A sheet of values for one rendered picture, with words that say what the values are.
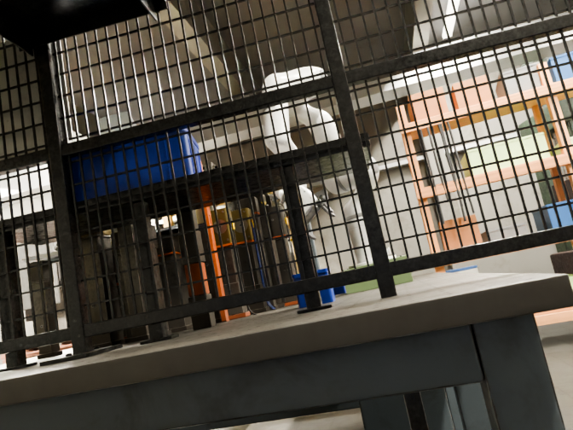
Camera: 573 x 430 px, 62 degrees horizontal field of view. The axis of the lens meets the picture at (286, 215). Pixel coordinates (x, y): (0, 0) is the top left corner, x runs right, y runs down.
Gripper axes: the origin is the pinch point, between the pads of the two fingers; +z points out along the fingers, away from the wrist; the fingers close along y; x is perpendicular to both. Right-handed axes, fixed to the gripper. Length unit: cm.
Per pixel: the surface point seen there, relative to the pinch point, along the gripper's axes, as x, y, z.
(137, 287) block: -40, -37, -4
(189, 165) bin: -50, 0, -3
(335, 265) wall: 542, -161, -319
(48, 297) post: -44, -67, -30
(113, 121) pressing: -49, -12, -44
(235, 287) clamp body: -6.3, -32.1, -5.9
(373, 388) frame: -52, 2, 62
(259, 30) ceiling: 250, 52, -442
